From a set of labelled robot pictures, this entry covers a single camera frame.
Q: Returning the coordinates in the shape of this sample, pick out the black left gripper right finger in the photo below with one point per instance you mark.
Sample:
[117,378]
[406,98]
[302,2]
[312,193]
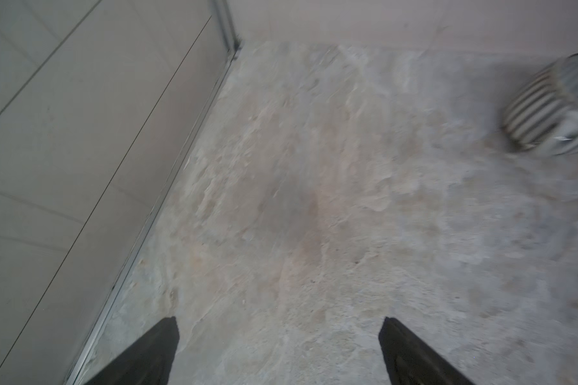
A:
[409,360]

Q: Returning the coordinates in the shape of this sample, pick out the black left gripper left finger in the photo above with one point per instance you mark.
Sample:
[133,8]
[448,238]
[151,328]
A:
[147,361]

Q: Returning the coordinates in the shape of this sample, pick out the striped ceramic mug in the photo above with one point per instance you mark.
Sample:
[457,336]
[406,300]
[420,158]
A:
[543,116]

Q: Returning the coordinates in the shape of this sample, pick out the left corner frame post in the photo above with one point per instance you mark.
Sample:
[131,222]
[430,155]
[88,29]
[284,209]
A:
[222,12]

